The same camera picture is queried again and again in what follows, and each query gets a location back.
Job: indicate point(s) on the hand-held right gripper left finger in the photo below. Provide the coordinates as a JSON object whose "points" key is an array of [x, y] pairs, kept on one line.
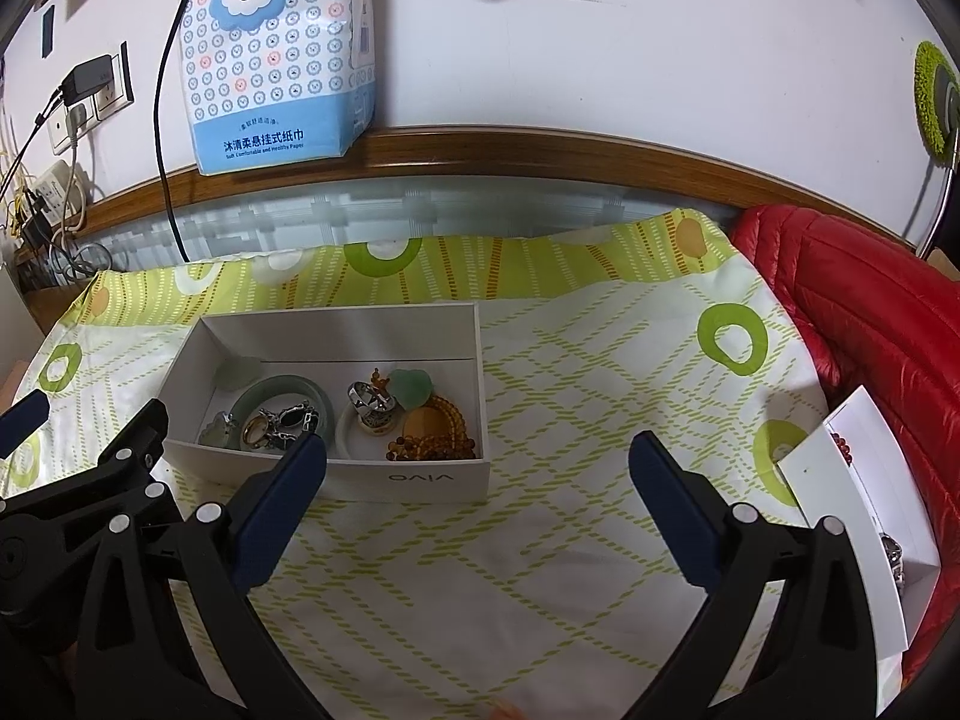
{"points": [[277, 510]]}

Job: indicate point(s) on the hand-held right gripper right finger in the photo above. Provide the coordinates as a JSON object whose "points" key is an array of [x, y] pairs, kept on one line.
{"points": [[675, 510]]}

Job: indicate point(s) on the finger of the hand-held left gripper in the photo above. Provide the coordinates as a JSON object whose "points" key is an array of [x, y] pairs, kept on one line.
{"points": [[22, 420], [139, 450]]}

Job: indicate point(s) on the white cardboard box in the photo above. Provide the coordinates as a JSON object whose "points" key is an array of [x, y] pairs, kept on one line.
{"points": [[420, 476]]}

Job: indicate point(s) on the black stone silver pendant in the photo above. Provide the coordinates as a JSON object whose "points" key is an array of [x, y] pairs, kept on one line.
{"points": [[292, 416]]}

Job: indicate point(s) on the pale white jade bangle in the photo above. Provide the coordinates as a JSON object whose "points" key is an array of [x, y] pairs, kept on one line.
{"points": [[343, 429]]}

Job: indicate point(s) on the plain white box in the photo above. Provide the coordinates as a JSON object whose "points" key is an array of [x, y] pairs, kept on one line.
{"points": [[15, 307]]}

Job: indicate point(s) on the green jade bangle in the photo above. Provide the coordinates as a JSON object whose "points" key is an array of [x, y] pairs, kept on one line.
{"points": [[259, 390]]}

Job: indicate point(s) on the green patterned cloth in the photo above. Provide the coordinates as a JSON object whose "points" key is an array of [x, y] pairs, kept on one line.
{"points": [[562, 390]]}

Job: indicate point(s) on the white box at right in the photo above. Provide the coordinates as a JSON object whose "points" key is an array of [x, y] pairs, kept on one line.
{"points": [[840, 480]]}

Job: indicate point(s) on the green jade heart pendant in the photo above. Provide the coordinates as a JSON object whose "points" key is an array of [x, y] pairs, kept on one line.
{"points": [[412, 386]]}

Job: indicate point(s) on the silver watch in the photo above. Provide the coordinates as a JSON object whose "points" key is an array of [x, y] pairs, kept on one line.
{"points": [[892, 559]]}

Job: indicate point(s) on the white power strip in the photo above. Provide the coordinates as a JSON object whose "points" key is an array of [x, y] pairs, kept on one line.
{"points": [[56, 187]]}

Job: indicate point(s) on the red puffer jacket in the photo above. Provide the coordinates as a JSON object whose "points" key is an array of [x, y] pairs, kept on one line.
{"points": [[862, 315]]}

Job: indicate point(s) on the black power adapter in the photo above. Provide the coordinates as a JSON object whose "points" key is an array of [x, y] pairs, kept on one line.
{"points": [[86, 79]]}

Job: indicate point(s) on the blue patterned tissue pack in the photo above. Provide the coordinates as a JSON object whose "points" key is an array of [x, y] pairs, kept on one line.
{"points": [[277, 90]]}

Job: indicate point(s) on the chrome bent tube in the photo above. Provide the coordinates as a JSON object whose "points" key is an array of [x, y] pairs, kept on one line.
{"points": [[941, 202]]}

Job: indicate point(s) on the green fuzzy round pad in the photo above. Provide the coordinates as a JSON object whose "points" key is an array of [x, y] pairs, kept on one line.
{"points": [[928, 97]]}

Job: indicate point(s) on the white wall socket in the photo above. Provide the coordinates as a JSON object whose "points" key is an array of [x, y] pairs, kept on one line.
{"points": [[114, 103]]}

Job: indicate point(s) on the brown wooden rail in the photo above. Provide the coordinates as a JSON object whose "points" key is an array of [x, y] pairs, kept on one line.
{"points": [[525, 154]]}

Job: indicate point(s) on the black rectangular wall sticker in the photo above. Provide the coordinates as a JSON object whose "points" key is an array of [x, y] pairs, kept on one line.
{"points": [[46, 30]]}

